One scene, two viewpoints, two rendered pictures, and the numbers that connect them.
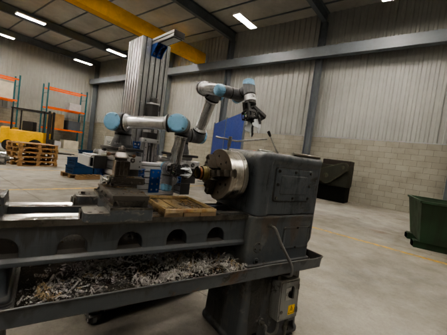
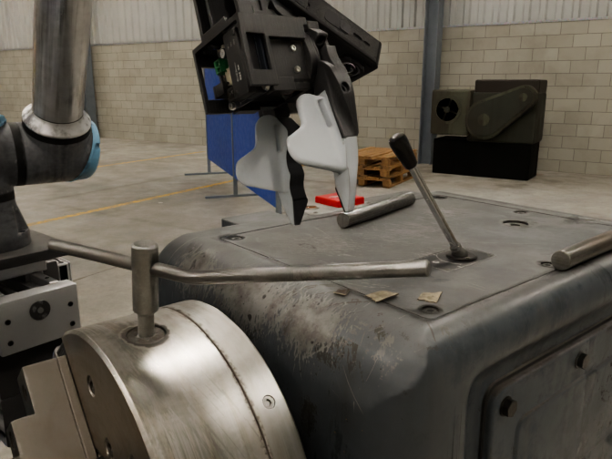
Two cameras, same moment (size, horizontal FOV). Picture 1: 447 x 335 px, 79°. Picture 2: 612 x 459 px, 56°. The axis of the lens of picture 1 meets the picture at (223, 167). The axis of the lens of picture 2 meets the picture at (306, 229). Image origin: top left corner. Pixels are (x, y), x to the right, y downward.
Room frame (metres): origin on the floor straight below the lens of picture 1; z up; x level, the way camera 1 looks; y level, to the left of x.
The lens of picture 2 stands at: (1.21, -0.11, 1.45)
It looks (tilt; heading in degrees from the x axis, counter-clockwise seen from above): 14 degrees down; 354
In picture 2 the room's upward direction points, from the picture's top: straight up
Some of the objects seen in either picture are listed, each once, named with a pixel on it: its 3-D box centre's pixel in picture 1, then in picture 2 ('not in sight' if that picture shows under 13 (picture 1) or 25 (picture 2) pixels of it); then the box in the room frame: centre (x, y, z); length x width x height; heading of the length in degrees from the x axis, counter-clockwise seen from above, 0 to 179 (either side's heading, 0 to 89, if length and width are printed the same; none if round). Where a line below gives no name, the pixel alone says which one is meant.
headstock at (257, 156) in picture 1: (268, 180); (411, 362); (1.95, -0.33, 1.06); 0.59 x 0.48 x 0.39; 124
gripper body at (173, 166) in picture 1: (177, 169); not in sight; (1.64, 0.28, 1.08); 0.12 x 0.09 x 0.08; 34
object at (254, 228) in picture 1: (256, 265); not in sight; (1.94, -0.33, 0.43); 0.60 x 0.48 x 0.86; 124
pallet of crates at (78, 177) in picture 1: (90, 163); not in sight; (7.92, 3.89, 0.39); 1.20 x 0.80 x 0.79; 150
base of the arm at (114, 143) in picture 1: (122, 140); not in sight; (1.93, 0.74, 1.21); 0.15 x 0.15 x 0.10
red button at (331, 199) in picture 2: not in sight; (339, 201); (2.14, -0.26, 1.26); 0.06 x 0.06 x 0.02; 34
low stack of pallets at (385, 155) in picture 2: not in sight; (377, 166); (9.78, -2.06, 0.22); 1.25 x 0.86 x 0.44; 145
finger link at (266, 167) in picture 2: (248, 129); (267, 171); (1.69, -0.12, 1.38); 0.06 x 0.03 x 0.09; 124
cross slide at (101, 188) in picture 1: (120, 191); not in sight; (1.38, 0.51, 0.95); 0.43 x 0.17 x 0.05; 34
